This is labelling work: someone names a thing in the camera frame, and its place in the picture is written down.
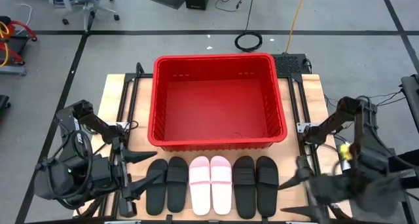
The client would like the pink slide sandal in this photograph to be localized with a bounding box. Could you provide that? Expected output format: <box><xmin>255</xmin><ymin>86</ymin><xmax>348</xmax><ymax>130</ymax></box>
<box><xmin>209</xmin><ymin>155</ymin><xmax>233</xmax><ymax>215</ymax></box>
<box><xmin>189</xmin><ymin>156</ymin><xmax>212</xmax><ymax>216</ymax></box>

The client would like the thin black cable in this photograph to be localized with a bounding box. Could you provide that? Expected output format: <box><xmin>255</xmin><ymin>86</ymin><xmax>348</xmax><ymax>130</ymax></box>
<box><xmin>373</xmin><ymin>90</ymin><xmax>403</xmax><ymax>99</ymax></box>
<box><xmin>374</xmin><ymin>96</ymin><xmax>407</xmax><ymax>107</ymax></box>

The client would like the black slide sandal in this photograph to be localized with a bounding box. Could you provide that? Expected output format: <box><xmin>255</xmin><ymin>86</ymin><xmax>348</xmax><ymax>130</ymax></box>
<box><xmin>255</xmin><ymin>156</ymin><xmax>280</xmax><ymax>218</ymax></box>
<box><xmin>145</xmin><ymin>159</ymin><xmax>169</xmax><ymax>216</ymax></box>
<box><xmin>166</xmin><ymin>157</ymin><xmax>189</xmax><ymax>214</ymax></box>
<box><xmin>232</xmin><ymin>156</ymin><xmax>257</xmax><ymax>219</ymax></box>

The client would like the white cable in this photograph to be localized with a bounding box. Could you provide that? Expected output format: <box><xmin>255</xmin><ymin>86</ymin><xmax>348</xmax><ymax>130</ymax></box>
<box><xmin>12</xmin><ymin>3</ymin><xmax>33</xmax><ymax>35</ymax></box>

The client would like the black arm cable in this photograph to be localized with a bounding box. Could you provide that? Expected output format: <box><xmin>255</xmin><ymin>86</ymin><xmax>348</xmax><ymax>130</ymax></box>
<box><xmin>124</xmin><ymin>120</ymin><xmax>140</xmax><ymax>133</ymax></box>

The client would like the yellow cable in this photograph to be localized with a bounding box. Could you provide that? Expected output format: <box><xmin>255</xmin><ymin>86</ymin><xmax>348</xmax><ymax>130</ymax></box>
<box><xmin>285</xmin><ymin>0</ymin><xmax>309</xmax><ymax>54</ymax></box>

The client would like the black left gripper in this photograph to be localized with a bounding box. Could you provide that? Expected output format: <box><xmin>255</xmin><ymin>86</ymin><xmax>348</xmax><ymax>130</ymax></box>
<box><xmin>92</xmin><ymin>141</ymin><xmax>163</xmax><ymax>219</ymax></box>

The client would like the black metal table frame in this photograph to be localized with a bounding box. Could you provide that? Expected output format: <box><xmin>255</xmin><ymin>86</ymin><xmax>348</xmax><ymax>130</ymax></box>
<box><xmin>73</xmin><ymin>62</ymin><xmax>353</xmax><ymax>224</ymax></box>

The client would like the dark grey side furniture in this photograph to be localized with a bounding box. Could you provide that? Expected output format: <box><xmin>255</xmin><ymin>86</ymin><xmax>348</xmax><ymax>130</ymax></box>
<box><xmin>399</xmin><ymin>75</ymin><xmax>419</xmax><ymax>133</ymax></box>

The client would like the black wheeled furniture foot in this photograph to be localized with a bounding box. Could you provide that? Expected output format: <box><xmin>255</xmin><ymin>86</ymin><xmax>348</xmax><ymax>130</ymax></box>
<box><xmin>0</xmin><ymin>94</ymin><xmax>11</xmax><ymax>120</ymax></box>

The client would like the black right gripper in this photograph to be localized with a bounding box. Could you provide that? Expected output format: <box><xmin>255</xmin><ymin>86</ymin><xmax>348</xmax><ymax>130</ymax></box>
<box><xmin>277</xmin><ymin>155</ymin><xmax>358</xmax><ymax>224</ymax></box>

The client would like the dark side table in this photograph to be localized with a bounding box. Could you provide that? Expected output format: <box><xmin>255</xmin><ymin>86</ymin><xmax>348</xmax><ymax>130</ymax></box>
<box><xmin>340</xmin><ymin>145</ymin><xmax>419</xmax><ymax>224</ymax></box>

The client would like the red hose cart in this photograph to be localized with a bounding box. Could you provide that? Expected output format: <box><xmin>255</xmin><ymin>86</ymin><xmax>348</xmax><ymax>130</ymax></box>
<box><xmin>0</xmin><ymin>16</ymin><xmax>38</xmax><ymax>76</ymax></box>

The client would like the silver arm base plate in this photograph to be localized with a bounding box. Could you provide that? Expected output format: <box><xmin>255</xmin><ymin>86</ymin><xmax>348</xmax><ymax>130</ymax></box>
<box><xmin>296</xmin><ymin>122</ymin><xmax>320</xmax><ymax>134</ymax></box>
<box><xmin>107</xmin><ymin>121</ymin><xmax>132</xmax><ymax>129</ymax></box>

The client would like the coiled black cable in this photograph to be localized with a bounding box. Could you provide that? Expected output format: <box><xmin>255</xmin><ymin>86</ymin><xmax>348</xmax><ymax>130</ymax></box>
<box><xmin>234</xmin><ymin>0</ymin><xmax>263</xmax><ymax>53</ymax></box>

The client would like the red plastic bin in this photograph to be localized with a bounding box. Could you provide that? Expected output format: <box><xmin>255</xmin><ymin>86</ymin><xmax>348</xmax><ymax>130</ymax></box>
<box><xmin>147</xmin><ymin>52</ymin><xmax>288</xmax><ymax>152</ymax></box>

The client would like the black perforated box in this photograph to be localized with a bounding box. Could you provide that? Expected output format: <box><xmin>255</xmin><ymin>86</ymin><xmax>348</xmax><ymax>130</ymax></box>
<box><xmin>271</xmin><ymin>53</ymin><xmax>312</xmax><ymax>76</ymax></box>

